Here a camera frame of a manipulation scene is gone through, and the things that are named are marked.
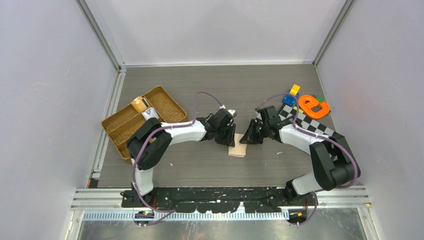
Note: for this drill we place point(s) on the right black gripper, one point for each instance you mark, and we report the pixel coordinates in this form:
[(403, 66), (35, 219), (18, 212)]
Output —
[(249, 137)]

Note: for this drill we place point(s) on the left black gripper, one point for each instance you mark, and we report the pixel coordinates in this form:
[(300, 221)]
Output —
[(229, 141)]

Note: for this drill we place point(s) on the beige card holder wallet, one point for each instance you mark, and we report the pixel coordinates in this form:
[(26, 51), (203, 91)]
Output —
[(239, 149)]

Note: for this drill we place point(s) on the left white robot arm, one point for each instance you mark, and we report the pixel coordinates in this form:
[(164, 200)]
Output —
[(148, 144)]

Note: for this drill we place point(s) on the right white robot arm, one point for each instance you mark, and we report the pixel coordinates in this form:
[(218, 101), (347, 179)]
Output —
[(333, 164)]

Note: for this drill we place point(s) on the white credit card in tray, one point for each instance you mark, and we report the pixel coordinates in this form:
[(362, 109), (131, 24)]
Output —
[(150, 113)]

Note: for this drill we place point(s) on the gold credit card in tray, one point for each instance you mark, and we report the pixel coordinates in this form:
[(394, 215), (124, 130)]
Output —
[(140, 104)]

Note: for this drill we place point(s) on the blue toy block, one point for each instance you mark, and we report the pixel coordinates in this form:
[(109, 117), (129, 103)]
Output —
[(290, 100)]

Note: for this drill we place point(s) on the yellow toy block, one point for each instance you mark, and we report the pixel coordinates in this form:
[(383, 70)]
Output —
[(294, 91)]

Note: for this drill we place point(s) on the black white checkerboard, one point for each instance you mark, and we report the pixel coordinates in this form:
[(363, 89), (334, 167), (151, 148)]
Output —
[(308, 121)]

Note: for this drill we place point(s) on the green toy block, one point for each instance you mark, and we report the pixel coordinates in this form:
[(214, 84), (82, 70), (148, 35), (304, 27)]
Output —
[(319, 99)]

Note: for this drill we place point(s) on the woven wicker tray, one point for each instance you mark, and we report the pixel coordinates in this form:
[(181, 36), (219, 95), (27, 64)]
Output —
[(121, 125)]

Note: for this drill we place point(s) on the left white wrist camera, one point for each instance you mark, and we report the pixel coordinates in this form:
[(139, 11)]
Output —
[(232, 112)]

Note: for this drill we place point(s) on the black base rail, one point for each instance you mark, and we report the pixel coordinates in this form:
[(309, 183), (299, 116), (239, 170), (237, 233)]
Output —
[(217, 200)]

